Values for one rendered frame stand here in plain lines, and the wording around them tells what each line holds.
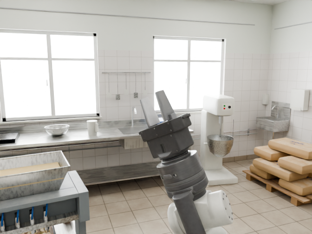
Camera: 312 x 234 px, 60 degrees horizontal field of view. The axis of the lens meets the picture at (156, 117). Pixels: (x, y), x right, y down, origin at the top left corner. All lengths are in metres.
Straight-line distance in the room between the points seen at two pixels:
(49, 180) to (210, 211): 1.03
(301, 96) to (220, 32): 1.76
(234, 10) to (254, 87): 1.49
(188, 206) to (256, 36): 5.23
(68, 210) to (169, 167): 1.10
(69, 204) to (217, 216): 1.11
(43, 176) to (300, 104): 4.38
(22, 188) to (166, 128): 1.05
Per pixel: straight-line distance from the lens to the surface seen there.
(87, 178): 4.18
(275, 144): 4.54
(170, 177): 0.53
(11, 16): 4.44
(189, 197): 0.52
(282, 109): 5.53
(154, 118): 0.57
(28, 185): 1.45
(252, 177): 4.80
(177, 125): 0.50
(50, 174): 1.42
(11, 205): 1.43
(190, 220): 0.52
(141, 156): 4.76
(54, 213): 1.56
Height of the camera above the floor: 1.78
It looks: 10 degrees down
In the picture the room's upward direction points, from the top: straight up
